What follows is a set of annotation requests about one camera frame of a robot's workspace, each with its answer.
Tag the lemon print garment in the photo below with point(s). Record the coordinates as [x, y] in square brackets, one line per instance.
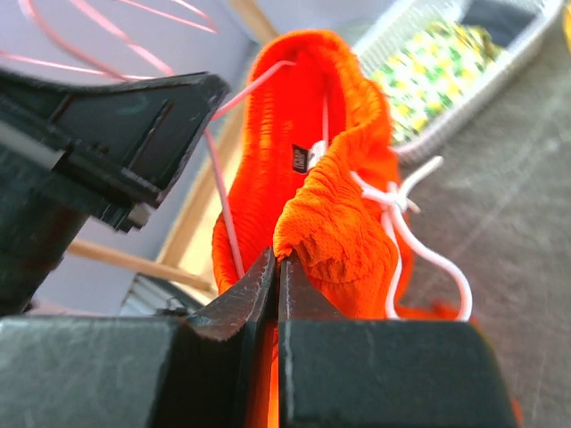
[431, 73]

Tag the pink wire hanger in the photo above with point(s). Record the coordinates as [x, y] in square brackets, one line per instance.
[120, 40]
[44, 64]
[224, 154]

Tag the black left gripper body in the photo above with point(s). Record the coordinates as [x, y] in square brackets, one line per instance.
[69, 153]

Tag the wooden clothes rack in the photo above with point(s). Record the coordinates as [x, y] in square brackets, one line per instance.
[184, 258]

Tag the orange mesh shorts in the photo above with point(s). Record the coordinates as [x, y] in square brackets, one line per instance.
[318, 178]

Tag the white plastic laundry basket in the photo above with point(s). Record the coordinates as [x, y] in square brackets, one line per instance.
[404, 19]

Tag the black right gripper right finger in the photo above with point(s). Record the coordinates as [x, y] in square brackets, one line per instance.
[315, 362]

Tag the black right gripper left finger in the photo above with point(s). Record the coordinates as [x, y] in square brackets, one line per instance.
[232, 351]

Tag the dark navy garment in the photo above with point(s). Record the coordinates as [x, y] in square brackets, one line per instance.
[504, 22]

